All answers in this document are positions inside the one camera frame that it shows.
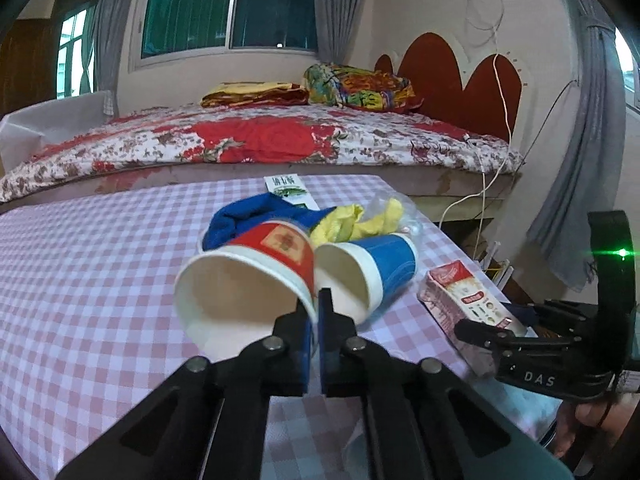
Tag person's right hand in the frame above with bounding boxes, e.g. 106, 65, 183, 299
552, 394, 636, 461

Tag bright window beside curtain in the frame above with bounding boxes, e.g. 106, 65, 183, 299
615, 30, 640, 111

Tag yellow cloth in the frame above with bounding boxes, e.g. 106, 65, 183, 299
310, 198, 404, 244

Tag white bedside furniture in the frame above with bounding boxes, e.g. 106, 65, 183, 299
0, 91, 118, 173

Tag large white-framed window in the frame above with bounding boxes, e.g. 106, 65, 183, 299
129, 0, 321, 68

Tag tied grey curtain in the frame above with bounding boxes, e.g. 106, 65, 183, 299
527, 0, 626, 291

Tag red heart-shaped headboard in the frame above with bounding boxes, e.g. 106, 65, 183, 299
374, 32, 523, 143

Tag thin white wall wire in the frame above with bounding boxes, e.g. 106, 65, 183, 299
462, 0, 505, 56

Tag blue cloth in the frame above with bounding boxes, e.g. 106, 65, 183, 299
201, 192, 337, 252

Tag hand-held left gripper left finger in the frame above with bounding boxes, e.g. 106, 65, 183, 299
55, 300, 316, 480

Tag blue paper cup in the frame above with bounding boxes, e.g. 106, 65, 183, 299
314, 232, 419, 328

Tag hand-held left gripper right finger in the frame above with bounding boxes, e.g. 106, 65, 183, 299
318, 287, 576, 480

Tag folded yellow red blanket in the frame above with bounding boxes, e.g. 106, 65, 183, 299
201, 81, 309, 108

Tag white charging cable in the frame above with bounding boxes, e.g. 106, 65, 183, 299
440, 52, 516, 233

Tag narrow side window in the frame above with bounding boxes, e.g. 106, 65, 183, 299
56, 2, 98, 98

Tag pink drink carton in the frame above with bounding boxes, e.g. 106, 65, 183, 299
417, 260, 528, 378

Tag colourful patterned pillow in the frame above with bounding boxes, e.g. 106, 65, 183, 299
303, 63, 417, 112

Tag thin black cable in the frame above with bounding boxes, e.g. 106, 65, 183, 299
522, 80, 581, 157

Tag clear plastic bag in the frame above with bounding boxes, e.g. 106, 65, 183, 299
367, 191, 427, 241

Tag bed frame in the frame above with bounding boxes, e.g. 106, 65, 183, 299
0, 162, 517, 223

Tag pink checkered tablecloth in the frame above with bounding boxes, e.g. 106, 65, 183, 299
0, 175, 516, 480

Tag red paper cup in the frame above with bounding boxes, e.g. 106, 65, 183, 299
174, 220, 318, 363

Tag bed with floral cover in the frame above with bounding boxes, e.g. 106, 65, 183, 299
0, 104, 525, 203

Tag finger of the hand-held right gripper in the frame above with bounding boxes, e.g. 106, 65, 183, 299
454, 319, 576, 356
510, 299, 598, 333

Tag green and white box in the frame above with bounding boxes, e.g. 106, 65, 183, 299
263, 175, 321, 211

